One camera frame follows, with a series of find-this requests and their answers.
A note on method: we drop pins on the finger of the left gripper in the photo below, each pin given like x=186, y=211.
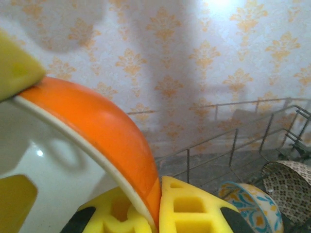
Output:
x=14, y=206
x=17, y=65

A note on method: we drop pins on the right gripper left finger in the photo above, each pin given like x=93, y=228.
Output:
x=107, y=213

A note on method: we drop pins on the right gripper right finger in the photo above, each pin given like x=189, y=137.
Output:
x=194, y=213

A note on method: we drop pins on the teal and yellow patterned bowl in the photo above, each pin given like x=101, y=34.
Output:
x=252, y=211

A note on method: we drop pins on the orange bowl with white inside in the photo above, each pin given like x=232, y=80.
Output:
x=97, y=121

